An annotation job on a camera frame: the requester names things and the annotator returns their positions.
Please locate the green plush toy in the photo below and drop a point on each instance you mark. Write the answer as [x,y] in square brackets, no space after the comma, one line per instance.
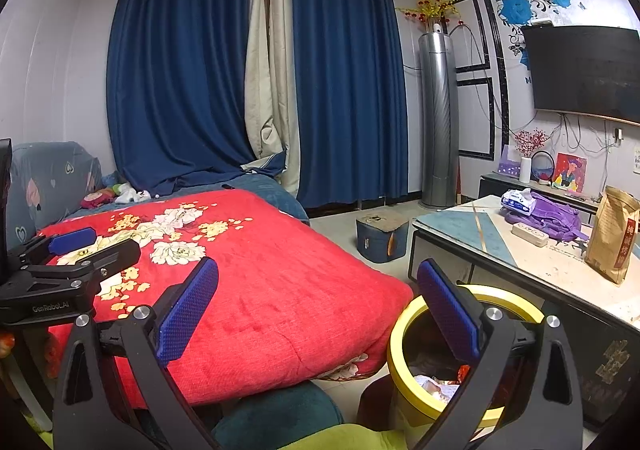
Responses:
[117,188]

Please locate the red plush toy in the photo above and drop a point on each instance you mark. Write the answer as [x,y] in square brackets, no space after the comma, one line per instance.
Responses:
[97,200]

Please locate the silver tower air conditioner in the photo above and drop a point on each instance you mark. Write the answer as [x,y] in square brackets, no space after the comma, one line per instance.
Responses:
[439,120]

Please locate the green clothing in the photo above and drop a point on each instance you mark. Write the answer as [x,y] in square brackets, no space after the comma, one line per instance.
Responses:
[360,440]

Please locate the black television stand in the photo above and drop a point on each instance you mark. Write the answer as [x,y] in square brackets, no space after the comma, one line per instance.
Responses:
[492,187]

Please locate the white packet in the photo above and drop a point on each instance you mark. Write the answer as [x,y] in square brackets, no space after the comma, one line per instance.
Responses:
[435,387]

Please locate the yellow artificial flowers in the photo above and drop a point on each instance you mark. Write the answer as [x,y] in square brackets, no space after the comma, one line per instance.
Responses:
[432,5]

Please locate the brown paper bag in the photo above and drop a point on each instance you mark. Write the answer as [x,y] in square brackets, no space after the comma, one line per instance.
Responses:
[612,240]

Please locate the blue flower wall decal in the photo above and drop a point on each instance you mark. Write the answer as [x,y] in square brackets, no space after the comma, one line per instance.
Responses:
[517,9]

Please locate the blue storage stool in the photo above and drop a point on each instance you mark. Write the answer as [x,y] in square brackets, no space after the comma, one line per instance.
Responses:
[382,240]

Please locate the wide blue curtain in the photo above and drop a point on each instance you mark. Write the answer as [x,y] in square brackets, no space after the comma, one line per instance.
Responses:
[180,70]

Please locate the black wall television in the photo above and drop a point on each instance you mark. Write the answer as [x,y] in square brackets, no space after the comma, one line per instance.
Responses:
[585,70]

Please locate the white vase with pink flowers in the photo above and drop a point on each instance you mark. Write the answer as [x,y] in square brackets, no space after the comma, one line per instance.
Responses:
[524,171]

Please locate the blue quilt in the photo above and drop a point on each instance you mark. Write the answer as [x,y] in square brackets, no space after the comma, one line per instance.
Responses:
[280,195]

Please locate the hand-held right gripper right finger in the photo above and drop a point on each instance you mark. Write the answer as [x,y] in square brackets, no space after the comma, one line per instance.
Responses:
[447,310]

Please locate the beige curtain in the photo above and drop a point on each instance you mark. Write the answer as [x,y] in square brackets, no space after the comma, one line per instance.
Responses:
[270,80]

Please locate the white tissue pack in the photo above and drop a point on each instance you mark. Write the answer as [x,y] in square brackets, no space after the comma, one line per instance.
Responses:
[517,201]

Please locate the red plastic bag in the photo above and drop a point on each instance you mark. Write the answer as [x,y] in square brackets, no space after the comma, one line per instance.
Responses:
[464,372]

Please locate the purple plastic bag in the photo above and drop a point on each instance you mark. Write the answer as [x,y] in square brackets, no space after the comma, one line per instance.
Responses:
[555,217]

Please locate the white wall notice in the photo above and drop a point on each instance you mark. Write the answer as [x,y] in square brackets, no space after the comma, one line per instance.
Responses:
[637,157]

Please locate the colourful painting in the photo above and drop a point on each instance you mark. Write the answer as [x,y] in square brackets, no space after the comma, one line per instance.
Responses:
[570,175]

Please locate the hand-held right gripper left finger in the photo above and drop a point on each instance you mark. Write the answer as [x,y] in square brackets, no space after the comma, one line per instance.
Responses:
[187,310]

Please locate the dark teal cushion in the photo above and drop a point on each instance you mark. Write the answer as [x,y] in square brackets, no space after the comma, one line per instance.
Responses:
[280,415]

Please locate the white power strip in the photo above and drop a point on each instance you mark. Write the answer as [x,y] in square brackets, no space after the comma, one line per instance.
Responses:
[530,234]

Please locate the yellow rimmed trash bin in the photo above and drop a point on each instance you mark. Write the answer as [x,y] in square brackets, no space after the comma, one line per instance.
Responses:
[397,355]

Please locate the purple card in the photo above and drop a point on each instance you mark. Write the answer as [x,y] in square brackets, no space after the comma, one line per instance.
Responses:
[509,167]

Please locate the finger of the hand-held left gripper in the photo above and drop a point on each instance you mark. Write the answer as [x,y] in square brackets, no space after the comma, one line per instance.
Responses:
[72,240]
[112,255]

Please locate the coffee table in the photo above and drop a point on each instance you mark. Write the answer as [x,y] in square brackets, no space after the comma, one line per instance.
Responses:
[450,225]

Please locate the narrow blue curtain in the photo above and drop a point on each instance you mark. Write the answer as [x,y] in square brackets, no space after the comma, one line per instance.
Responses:
[350,80]

